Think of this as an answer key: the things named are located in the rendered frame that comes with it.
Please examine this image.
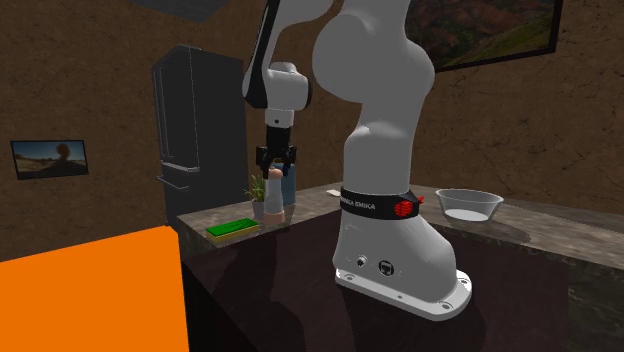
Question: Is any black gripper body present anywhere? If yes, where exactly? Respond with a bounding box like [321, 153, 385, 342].
[256, 125, 299, 164]

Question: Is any blue cylinder container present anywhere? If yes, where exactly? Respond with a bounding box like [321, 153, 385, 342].
[281, 162, 298, 207]

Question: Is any small potted plant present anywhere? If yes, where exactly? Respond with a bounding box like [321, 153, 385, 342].
[244, 173, 267, 221]

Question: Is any pale grey and tan vase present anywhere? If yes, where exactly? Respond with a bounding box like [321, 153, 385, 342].
[262, 167, 287, 226]

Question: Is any green and yellow sponge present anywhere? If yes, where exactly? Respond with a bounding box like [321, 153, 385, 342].
[204, 217, 261, 244]

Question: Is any black refrigerator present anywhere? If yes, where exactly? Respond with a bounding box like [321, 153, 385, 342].
[150, 44, 250, 230]

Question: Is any dark robot stand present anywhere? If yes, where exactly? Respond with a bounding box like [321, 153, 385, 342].
[180, 208, 573, 352]

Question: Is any clear glass bowl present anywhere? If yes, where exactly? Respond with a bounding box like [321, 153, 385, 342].
[434, 187, 505, 223]

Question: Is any orange block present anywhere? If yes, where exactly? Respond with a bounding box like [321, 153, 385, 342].
[0, 224, 191, 352]

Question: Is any small desert wall picture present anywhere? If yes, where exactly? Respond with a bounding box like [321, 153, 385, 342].
[10, 139, 90, 181]

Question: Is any large landscape wall picture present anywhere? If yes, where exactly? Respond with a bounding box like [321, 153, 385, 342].
[403, 0, 565, 74]

